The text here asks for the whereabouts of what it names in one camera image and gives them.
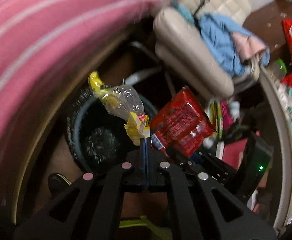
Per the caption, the red snack packet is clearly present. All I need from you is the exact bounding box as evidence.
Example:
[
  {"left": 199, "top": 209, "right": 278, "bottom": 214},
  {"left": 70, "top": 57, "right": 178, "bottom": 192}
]
[{"left": 150, "top": 87, "right": 216, "bottom": 157}]

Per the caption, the clear yellow plastic wrapper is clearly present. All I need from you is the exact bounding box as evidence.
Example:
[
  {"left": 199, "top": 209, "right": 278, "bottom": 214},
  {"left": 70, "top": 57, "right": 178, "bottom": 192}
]
[{"left": 89, "top": 72, "right": 150, "bottom": 146}]

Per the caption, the black round trash bin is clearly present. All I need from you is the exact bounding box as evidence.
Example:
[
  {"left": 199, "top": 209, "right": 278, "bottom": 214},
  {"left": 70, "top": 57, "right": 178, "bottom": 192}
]
[{"left": 66, "top": 87, "right": 159, "bottom": 173}]

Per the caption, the cream leather office chair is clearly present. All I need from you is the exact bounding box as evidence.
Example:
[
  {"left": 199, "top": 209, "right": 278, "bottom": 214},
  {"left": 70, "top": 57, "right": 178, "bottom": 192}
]
[{"left": 153, "top": 0, "right": 269, "bottom": 100}]

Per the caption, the blue clothing on chair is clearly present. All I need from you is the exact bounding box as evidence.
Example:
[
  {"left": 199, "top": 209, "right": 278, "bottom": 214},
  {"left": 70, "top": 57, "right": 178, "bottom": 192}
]
[{"left": 171, "top": 1, "right": 270, "bottom": 77}]

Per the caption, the pink striped bed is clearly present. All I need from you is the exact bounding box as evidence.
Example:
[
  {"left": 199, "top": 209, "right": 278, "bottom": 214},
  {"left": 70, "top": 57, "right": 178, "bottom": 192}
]
[{"left": 0, "top": 0, "right": 174, "bottom": 205}]

